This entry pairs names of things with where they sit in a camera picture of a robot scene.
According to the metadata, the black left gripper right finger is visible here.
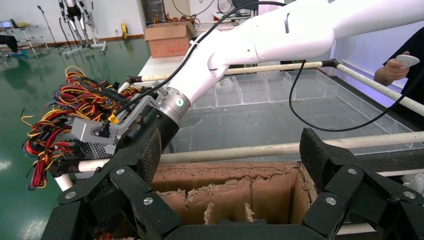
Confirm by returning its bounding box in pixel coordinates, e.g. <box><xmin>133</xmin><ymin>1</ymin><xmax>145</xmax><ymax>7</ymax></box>
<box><xmin>299</xmin><ymin>127</ymin><xmax>424</xmax><ymax>240</ymax></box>

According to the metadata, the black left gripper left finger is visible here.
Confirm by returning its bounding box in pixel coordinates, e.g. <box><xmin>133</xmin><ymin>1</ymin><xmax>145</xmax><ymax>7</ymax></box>
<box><xmin>57</xmin><ymin>127</ymin><xmax>181</xmax><ymax>240</ymax></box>

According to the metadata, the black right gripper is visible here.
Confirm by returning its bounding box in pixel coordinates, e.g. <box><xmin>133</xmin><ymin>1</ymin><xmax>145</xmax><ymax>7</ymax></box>
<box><xmin>117</xmin><ymin>106</ymin><xmax>181</xmax><ymax>153</ymax></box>

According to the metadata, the white handheld remote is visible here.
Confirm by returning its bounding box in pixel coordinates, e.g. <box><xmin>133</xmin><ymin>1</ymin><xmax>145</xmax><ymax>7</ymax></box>
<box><xmin>395</xmin><ymin>54</ymin><xmax>421</xmax><ymax>70</ymax></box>

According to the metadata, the operator hand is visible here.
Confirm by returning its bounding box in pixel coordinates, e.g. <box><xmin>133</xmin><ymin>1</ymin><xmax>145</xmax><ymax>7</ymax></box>
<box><xmin>374</xmin><ymin>51</ymin><xmax>412</xmax><ymax>87</ymax></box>

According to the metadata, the worn cardboard box with dividers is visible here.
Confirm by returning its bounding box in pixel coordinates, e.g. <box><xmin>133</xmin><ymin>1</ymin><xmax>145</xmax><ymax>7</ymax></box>
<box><xmin>94</xmin><ymin>161</ymin><xmax>319</xmax><ymax>240</ymax></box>

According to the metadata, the clear acrylic divider tray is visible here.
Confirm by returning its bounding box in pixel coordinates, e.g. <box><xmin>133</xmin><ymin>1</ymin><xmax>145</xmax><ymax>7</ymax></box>
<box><xmin>172</xmin><ymin>67</ymin><xmax>424</xmax><ymax>155</ymax></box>

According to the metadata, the open carton with red print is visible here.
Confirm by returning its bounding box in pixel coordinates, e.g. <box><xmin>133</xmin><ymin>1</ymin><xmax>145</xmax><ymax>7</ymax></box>
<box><xmin>144</xmin><ymin>20</ymin><xmax>199</xmax><ymax>59</ymax></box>

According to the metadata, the humanoid robot on stand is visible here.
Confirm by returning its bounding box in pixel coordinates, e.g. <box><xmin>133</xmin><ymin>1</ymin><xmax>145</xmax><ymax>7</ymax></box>
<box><xmin>57</xmin><ymin>0</ymin><xmax>108</xmax><ymax>57</ymax></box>

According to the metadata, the person in black shirt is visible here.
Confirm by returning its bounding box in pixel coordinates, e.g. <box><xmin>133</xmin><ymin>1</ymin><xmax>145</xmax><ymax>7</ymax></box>
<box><xmin>382</xmin><ymin>26</ymin><xmax>424</xmax><ymax>132</ymax></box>

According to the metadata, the black tripod stand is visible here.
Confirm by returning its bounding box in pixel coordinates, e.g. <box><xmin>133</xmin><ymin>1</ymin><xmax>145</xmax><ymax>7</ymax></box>
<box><xmin>36</xmin><ymin>4</ymin><xmax>67</xmax><ymax>55</ymax></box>

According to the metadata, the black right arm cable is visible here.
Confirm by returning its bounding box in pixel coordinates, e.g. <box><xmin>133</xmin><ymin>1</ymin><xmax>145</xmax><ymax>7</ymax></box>
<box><xmin>109</xmin><ymin>0</ymin><xmax>424</xmax><ymax>133</ymax></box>

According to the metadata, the colourful wire bundle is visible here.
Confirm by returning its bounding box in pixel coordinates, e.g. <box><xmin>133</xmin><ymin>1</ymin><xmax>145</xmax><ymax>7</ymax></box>
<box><xmin>21</xmin><ymin>99</ymin><xmax>122</xmax><ymax>191</ymax></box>

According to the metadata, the white pipe rack frame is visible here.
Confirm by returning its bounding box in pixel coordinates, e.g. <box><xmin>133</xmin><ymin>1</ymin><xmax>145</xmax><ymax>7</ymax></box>
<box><xmin>54</xmin><ymin>58</ymin><xmax>424</xmax><ymax>236</ymax></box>

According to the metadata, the grey power supply with wires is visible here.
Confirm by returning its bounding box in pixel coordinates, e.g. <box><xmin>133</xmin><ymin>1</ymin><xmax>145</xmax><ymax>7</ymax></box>
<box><xmin>64</xmin><ymin>65</ymin><xmax>143</xmax><ymax>123</ymax></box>

